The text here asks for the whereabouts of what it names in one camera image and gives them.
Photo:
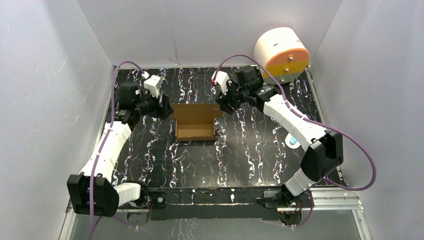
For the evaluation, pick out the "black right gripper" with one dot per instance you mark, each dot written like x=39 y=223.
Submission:
x=223 y=100

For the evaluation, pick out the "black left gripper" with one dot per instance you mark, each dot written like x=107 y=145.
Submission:
x=159 y=106

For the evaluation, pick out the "brown cardboard box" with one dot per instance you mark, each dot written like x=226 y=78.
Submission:
x=195 y=121

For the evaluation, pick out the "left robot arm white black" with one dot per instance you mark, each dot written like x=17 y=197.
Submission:
x=91 y=191

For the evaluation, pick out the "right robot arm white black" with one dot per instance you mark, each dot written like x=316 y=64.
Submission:
x=322 y=148

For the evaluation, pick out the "small blue white packet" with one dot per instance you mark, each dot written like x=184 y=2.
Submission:
x=291 y=142

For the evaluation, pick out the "white cylinder orange yellow face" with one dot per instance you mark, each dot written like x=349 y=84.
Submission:
x=282 y=53

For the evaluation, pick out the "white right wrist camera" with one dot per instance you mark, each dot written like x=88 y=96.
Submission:
x=220 y=78

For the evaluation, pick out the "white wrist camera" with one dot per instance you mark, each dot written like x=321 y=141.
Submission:
x=220 y=78
x=153 y=84

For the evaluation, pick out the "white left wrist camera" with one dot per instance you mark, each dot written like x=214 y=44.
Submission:
x=153 y=84

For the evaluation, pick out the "aluminium front rail frame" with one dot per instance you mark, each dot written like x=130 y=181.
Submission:
x=243 y=203

